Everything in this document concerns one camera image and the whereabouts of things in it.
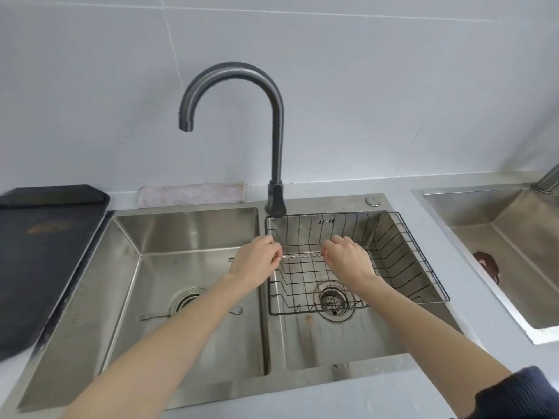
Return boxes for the stainless steel double sink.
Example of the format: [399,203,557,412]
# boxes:
[17,194,464,413]

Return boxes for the silver metal utensil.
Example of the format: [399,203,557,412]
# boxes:
[228,252,327,263]

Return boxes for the person's left forearm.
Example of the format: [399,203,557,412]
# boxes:
[61,275,263,419]

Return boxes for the person's left hand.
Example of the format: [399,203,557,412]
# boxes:
[227,235,284,293]

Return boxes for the dark brown drain stopper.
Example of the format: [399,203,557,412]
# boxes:
[472,251,500,285]

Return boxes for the person's right forearm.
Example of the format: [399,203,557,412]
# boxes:
[349,275,514,419]

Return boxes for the black wire drying basket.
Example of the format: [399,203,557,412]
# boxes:
[265,211,451,317]

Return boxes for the silver metal faucet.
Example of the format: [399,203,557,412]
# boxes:
[530,163,559,193]

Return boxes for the black cooktop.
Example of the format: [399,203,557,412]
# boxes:
[0,184,111,362]

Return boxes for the round metal drain strainer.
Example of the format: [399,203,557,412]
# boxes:
[313,282,356,322]
[169,287,208,315]

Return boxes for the dark grey gooseneck faucet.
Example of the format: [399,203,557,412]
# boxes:
[178,62,287,219]

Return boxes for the white dish cloth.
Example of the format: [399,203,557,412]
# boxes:
[138,182,246,209]

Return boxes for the stainless steel single sink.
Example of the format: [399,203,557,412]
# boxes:
[412,182,559,345]

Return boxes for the dark blue sleeve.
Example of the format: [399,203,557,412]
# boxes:
[454,366,559,419]

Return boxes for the person's right hand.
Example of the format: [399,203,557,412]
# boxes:
[322,235,377,294]

